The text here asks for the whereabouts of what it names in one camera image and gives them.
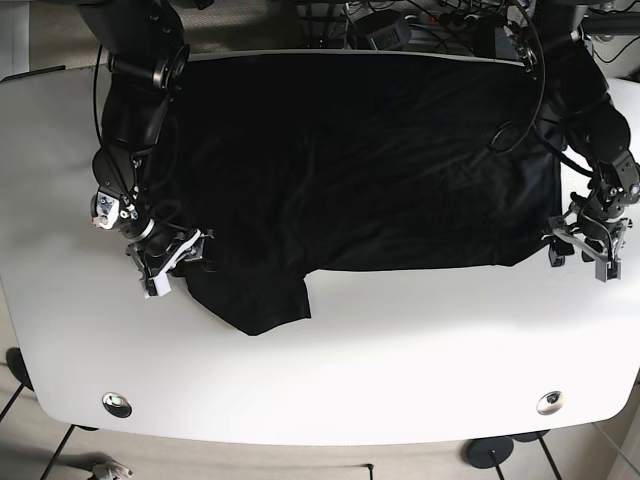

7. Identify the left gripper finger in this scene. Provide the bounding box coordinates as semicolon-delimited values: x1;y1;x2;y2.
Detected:
548;237;573;267

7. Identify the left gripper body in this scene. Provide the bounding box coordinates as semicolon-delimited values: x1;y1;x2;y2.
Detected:
546;210;632;282

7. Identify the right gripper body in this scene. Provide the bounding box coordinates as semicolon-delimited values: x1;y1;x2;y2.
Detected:
125;226;214;299

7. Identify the black graphic print T-shirt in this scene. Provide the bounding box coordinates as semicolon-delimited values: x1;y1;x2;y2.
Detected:
149;52;561;336

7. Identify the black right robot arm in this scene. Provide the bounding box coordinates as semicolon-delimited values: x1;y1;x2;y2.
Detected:
77;1;204;297

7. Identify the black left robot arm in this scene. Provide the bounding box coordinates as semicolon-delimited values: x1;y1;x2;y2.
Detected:
504;1;639;282

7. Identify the left silver table grommet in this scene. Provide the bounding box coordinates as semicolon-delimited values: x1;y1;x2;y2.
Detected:
102;392;132;419

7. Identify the silver table grommet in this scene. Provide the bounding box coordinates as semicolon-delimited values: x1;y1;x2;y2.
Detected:
536;391;565;416
102;392;132;419

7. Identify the right silver table grommet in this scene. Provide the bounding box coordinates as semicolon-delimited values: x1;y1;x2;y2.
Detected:
536;391;565;416

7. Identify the white sneaker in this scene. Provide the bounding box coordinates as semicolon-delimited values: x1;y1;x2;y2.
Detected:
91;461;133;480

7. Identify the left black table leg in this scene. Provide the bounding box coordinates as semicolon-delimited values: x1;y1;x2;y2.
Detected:
39;424;76;480

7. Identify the black round stand base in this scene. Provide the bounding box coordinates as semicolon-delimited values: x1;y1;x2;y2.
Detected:
463;436;514;469

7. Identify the grey multi-socket box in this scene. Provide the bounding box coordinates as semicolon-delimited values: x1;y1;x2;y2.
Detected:
355;10;412;51

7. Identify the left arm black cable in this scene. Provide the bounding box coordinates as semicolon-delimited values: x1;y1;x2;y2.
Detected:
486;0;596;176

